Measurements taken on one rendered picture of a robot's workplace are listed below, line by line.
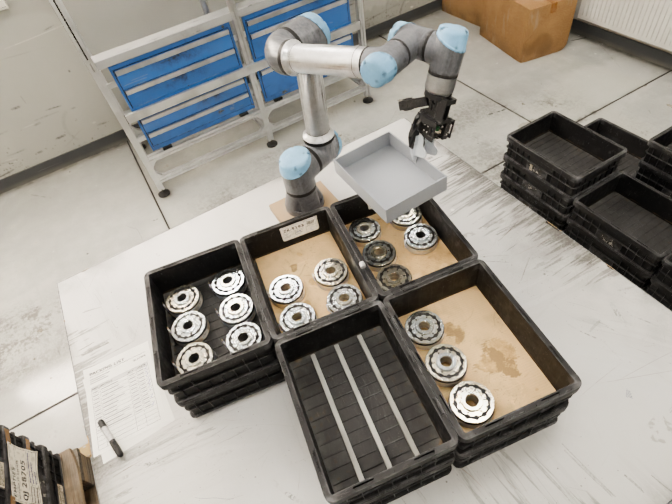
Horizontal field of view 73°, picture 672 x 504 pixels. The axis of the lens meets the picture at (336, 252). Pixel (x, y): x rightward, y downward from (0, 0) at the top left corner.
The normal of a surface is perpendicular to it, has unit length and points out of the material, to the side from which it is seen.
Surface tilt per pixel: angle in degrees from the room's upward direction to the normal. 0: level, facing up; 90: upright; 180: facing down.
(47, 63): 90
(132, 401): 0
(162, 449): 0
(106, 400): 0
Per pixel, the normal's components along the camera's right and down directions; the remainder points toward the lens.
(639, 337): -0.14, -0.64
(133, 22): 0.51, 0.61
